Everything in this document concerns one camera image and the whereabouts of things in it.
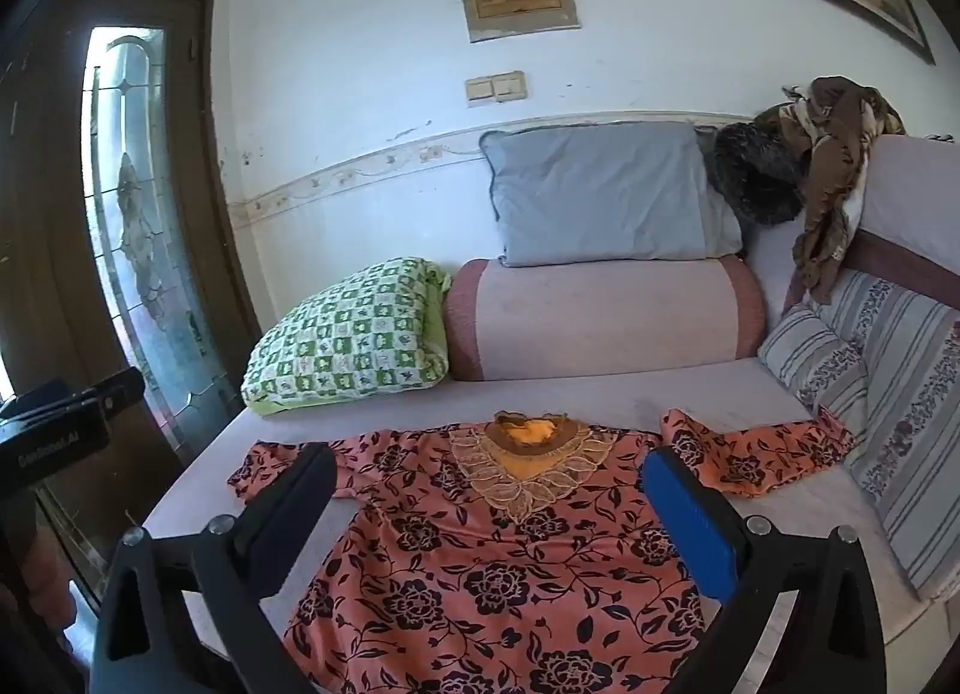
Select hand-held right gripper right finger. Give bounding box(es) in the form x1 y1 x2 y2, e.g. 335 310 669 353
641 445 890 694

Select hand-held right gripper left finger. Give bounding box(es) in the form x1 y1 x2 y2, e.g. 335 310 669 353
90 442 339 694

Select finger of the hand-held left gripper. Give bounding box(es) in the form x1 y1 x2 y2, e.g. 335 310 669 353
71 366 148 419

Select wall electrical panel box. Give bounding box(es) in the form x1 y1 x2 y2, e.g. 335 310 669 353
458 0 583 44

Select brown patterned scarf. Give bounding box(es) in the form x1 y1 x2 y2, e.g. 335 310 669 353
754 74 908 306

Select striped grey bedsheet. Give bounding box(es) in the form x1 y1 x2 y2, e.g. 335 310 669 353
816 266 960 602

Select dark grey cloth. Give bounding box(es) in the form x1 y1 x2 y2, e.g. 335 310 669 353
712 122 812 228

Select green checkered pillow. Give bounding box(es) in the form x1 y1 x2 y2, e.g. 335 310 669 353
241 257 452 417

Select small striped floral cushion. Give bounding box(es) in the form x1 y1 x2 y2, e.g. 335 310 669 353
757 302 871 434

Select orange floral shirt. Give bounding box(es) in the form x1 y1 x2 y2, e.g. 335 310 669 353
227 409 857 694

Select beige light switch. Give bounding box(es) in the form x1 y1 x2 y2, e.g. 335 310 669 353
464 70 528 107

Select wooden stained glass door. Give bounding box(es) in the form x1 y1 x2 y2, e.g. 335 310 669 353
0 0 260 620

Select pink bolster cushion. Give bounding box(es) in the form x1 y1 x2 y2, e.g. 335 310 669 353
442 255 767 384

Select light blue pillow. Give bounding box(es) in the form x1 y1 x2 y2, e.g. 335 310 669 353
478 121 743 268

